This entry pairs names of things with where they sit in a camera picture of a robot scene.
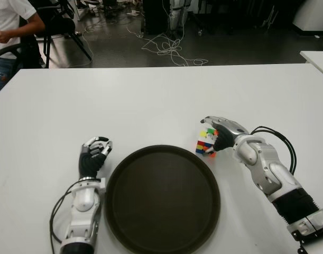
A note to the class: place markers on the dark brown round plate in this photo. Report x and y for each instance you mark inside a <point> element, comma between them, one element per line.
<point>161,201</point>

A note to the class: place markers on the black stool with splayed legs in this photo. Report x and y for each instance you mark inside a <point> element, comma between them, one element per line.
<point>60,25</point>

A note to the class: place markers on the white power strip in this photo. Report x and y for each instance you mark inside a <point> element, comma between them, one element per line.
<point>132,13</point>

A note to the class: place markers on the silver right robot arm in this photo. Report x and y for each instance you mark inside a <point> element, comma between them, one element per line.
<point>272,172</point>

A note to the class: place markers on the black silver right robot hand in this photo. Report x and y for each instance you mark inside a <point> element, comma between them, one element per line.
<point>230,132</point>

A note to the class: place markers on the person in white shirt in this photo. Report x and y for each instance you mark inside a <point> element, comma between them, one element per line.
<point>8,16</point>

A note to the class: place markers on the multicolour Rubik's cube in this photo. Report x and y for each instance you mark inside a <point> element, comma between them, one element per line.
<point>203,143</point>

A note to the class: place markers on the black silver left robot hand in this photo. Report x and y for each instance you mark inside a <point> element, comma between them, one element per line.
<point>91,164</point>

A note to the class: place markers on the black office chair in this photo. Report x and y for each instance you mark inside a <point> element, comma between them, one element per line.
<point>29,53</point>

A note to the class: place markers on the white side table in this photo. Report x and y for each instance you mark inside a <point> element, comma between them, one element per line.
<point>318,61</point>

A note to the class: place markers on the tall black cabinet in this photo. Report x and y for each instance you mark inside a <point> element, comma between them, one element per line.
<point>154,18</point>

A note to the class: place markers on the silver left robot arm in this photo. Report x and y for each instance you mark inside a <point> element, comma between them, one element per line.
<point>84,203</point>

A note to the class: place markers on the white cabinet with black base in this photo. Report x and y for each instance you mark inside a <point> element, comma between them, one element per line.
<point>314,16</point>

